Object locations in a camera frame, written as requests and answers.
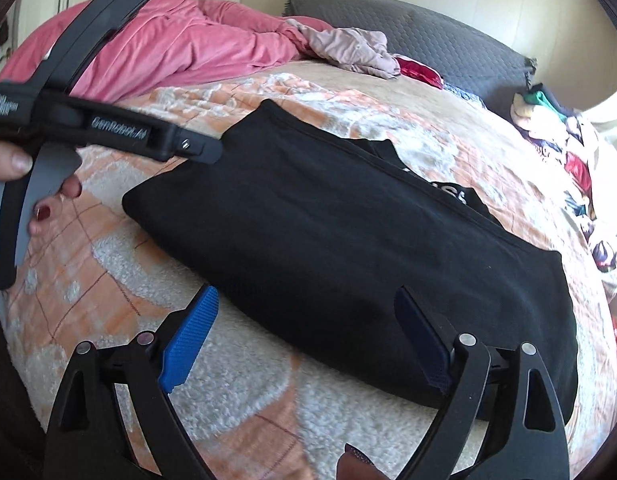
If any grey quilted pillow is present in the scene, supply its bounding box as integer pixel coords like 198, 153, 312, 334
283, 0, 536, 108

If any person's left hand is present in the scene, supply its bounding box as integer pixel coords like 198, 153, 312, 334
0, 132, 82, 236

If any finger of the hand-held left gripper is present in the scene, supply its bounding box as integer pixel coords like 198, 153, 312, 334
178, 129, 224, 165

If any black sweater with orange cuffs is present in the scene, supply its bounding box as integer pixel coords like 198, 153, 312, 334
122, 99, 579, 426

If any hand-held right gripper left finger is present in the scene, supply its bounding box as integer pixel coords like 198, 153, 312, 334
47, 282, 220, 480

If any mauve garment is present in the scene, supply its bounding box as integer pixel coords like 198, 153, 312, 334
299, 24, 401, 80

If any blue patterned cloth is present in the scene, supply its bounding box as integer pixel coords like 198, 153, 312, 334
441, 82, 486, 108

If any person's dark clothing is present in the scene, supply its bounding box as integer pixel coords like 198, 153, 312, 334
0, 287, 52, 480

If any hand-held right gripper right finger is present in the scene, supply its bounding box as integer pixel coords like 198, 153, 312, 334
394, 285, 571, 480

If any pink duvet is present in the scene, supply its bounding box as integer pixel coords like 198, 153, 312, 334
0, 0, 334, 106

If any red garment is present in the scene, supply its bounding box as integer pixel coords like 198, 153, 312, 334
394, 56, 444, 91

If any pile of colourful clothes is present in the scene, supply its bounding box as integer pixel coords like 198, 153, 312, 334
511, 82, 617, 291

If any white curtain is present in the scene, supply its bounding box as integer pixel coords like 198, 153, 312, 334
583, 92, 617, 201

